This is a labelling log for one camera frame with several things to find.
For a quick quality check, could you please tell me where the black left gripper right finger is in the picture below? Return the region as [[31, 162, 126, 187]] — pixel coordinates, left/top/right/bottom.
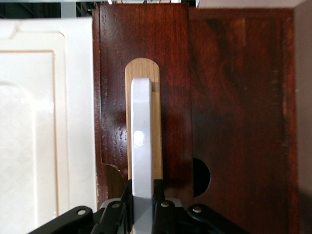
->
[[151, 179, 194, 234]]

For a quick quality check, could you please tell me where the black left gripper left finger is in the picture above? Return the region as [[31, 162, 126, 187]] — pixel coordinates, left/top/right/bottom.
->
[[91, 179, 134, 234]]

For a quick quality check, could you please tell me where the dark wood drawer without handle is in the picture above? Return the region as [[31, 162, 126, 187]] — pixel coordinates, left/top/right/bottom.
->
[[189, 8, 301, 234]]

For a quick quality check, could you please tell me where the dark wood drawer with handle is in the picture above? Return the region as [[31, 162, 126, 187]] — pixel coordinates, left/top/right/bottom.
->
[[92, 3, 195, 234]]

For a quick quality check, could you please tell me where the light wood handle plate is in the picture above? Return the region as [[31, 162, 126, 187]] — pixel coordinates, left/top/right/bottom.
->
[[124, 57, 164, 234]]

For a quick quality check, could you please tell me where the white drawer handle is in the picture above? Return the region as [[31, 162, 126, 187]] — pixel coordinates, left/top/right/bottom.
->
[[130, 78, 155, 232]]

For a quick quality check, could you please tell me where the white cabinet door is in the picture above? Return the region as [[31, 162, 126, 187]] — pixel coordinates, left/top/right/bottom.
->
[[0, 18, 98, 234]]

